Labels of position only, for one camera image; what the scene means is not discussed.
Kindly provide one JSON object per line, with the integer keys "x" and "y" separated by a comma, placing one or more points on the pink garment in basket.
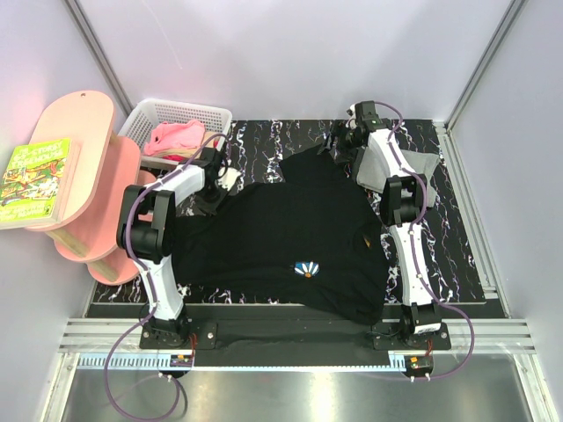
{"x": 166, "y": 136}

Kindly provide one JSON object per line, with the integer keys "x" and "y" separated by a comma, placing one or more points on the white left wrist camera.
{"x": 229, "y": 179}

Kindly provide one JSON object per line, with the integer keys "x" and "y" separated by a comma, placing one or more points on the white plastic laundry basket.
{"x": 151, "y": 112}

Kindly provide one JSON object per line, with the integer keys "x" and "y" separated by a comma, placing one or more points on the pink tiered shelf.
{"x": 107, "y": 164}

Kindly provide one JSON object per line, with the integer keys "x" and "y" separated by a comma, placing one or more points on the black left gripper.
{"x": 210, "y": 209}

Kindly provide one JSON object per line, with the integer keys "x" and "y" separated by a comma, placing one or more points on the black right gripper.
{"x": 346, "y": 156}

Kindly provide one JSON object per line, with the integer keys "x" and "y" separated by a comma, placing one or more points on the green treehouse book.
{"x": 35, "y": 185}

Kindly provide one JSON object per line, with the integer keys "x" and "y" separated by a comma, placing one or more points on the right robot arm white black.
{"x": 368, "y": 144}

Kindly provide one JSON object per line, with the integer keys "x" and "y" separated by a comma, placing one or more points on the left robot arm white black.
{"x": 147, "y": 227}

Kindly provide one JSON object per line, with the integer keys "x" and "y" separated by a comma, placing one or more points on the black t shirt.
{"x": 312, "y": 239}

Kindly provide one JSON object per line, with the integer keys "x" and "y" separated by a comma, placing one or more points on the aluminium frame rail front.
{"x": 110, "y": 343}

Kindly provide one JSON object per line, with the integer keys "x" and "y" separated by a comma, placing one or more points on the beige garment in basket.
{"x": 210, "y": 140}

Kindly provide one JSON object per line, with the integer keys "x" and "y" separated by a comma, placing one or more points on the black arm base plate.
{"x": 262, "y": 342}

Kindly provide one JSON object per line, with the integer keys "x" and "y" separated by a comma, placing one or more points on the magenta garment in basket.
{"x": 177, "y": 157}

